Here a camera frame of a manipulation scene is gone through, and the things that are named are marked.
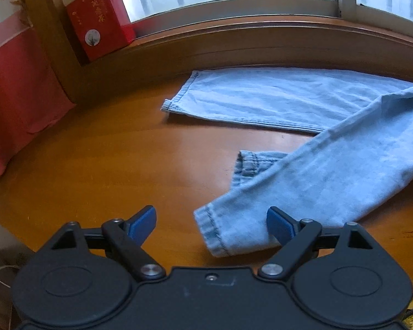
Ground red tea box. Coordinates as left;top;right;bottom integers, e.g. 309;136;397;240
63;0;135;61

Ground light blue denim jeans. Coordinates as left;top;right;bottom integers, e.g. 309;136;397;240
162;68;413;257

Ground red and white curtain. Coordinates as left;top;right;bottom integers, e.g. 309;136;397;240
0;0;74;176

